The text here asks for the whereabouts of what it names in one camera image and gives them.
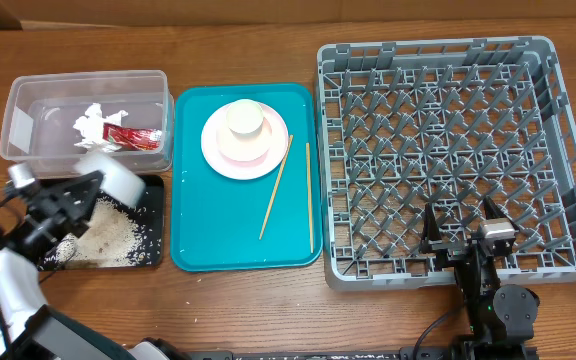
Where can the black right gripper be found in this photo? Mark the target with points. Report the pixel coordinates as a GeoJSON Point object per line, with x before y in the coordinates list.
{"type": "Point", "coordinates": [451, 249]}

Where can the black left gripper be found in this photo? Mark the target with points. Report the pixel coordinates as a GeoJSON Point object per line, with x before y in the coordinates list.
{"type": "Point", "coordinates": [68, 189]}

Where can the grey small bowl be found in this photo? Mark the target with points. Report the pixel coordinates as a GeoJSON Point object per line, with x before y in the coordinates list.
{"type": "Point", "coordinates": [118, 181]}

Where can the pile of white rice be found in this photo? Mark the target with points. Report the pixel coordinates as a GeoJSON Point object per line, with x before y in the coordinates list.
{"type": "Point", "coordinates": [108, 237]}

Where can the white napkin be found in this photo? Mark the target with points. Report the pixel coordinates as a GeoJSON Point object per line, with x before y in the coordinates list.
{"type": "Point", "coordinates": [90, 126]}

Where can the red snack wrapper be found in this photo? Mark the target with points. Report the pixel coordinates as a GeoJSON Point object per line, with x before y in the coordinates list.
{"type": "Point", "coordinates": [132, 138]}

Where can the white paper cup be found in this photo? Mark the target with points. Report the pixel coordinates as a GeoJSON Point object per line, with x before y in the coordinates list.
{"type": "Point", "coordinates": [244, 117]}

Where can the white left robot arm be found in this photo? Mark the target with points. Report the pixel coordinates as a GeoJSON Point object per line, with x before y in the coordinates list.
{"type": "Point", "coordinates": [29, 327]}

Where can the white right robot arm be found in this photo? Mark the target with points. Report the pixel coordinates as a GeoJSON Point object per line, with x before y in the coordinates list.
{"type": "Point", "coordinates": [501, 317]}

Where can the clear plastic waste bin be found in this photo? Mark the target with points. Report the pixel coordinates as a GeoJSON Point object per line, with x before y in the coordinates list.
{"type": "Point", "coordinates": [51, 121]}

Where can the black rectangular tray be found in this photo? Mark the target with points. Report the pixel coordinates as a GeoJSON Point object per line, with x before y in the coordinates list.
{"type": "Point", "coordinates": [143, 240]}

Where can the grey plastic dish rack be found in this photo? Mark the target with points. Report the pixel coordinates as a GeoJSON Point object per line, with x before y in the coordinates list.
{"type": "Point", "coordinates": [447, 123]}

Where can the pink plate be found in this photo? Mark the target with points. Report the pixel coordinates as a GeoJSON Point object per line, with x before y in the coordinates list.
{"type": "Point", "coordinates": [244, 170]}

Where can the pink bowl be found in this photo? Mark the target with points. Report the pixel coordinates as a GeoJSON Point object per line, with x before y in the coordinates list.
{"type": "Point", "coordinates": [244, 148]}

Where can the right wooden chopstick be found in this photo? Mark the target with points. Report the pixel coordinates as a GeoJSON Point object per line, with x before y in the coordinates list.
{"type": "Point", "coordinates": [309, 197]}

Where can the wooden chopstick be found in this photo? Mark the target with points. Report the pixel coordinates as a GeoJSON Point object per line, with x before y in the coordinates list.
{"type": "Point", "coordinates": [276, 187]}
{"type": "Point", "coordinates": [309, 197]}

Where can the teal plastic tray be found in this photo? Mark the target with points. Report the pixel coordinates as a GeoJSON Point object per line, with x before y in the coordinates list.
{"type": "Point", "coordinates": [215, 221]}

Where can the left wooden chopstick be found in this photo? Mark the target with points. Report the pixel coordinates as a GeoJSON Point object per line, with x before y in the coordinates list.
{"type": "Point", "coordinates": [276, 187]}

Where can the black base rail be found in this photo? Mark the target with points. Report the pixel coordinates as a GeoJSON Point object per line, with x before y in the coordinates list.
{"type": "Point", "coordinates": [404, 353]}

